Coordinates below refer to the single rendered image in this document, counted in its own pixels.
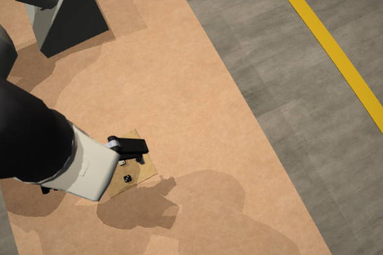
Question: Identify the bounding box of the tan flat mat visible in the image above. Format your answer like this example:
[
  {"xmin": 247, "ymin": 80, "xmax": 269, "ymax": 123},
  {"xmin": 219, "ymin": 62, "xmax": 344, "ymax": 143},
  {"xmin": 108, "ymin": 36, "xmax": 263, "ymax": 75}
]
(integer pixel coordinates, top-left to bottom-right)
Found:
[{"xmin": 107, "ymin": 129, "xmax": 157, "ymax": 198}]

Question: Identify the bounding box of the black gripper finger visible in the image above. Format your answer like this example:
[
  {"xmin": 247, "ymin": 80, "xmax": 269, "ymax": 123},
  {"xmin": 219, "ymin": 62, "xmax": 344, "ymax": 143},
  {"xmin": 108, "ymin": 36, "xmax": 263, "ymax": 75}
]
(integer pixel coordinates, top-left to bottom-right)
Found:
[
  {"xmin": 105, "ymin": 135, "xmax": 149, "ymax": 165},
  {"xmin": 41, "ymin": 187, "xmax": 58, "ymax": 194}
]

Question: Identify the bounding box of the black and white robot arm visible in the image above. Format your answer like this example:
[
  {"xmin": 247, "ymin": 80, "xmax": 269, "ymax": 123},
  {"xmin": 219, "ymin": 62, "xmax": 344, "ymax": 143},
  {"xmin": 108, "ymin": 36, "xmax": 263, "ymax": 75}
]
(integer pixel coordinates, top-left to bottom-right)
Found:
[{"xmin": 0, "ymin": 24, "xmax": 121, "ymax": 202}]

